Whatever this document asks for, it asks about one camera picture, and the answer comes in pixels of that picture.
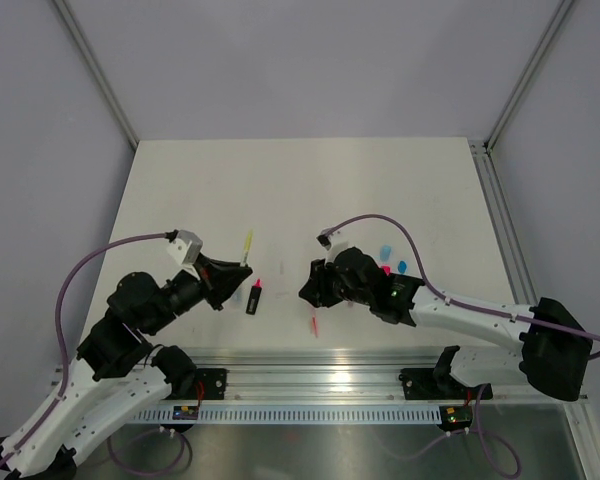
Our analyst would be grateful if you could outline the black pink highlighter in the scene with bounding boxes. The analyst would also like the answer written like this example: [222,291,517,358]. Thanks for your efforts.
[245,279,262,315]

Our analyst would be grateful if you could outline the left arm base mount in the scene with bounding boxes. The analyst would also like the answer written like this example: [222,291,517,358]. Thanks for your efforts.
[169,367,229,436]

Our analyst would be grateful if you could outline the aluminium mounting rail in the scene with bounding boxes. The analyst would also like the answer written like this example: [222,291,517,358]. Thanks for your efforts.
[44,347,589,401]

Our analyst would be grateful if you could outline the aluminium frame post left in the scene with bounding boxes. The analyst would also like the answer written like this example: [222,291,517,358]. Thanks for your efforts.
[49,0,140,151]

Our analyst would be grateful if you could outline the yellow highlighter pen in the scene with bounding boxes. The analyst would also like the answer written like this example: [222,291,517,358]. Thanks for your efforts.
[240,229,253,266]

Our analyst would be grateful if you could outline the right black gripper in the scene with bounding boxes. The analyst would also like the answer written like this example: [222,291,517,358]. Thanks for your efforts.
[299,254,373,308]

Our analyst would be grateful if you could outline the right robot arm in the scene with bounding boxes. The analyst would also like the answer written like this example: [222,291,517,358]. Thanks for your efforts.
[299,247,593,402]

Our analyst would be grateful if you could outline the light blue cap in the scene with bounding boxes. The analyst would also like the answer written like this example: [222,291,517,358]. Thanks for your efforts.
[379,245,393,263]

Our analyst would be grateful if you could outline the aluminium frame post right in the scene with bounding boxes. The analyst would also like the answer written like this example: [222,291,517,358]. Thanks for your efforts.
[484,0,579,153]

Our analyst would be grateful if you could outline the aluminium frame post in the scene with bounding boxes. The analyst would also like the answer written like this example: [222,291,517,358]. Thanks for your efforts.
[484,0,579,153]
[49,0,140,151]

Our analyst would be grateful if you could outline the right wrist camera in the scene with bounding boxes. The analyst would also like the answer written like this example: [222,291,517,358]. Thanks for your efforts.
[317,231,350,261]

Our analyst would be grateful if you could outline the thin red pen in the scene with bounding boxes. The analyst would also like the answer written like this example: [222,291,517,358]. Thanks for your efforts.
[310,313,319,338]

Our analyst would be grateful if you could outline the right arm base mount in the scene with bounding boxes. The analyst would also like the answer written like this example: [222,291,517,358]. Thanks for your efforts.
[398,368,493,432]

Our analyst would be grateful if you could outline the white slotted cable duct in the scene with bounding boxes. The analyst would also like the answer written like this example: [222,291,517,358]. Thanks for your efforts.
[129,405,442,425]

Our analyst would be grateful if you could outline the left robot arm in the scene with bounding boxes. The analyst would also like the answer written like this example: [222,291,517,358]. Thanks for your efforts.
[0,255,253,479]

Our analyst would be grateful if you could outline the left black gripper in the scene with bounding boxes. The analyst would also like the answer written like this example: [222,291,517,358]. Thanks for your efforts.
[144,253,253,335]

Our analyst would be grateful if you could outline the aluminium side rail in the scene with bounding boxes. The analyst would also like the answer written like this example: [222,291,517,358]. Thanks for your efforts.
[468,139,538,304]

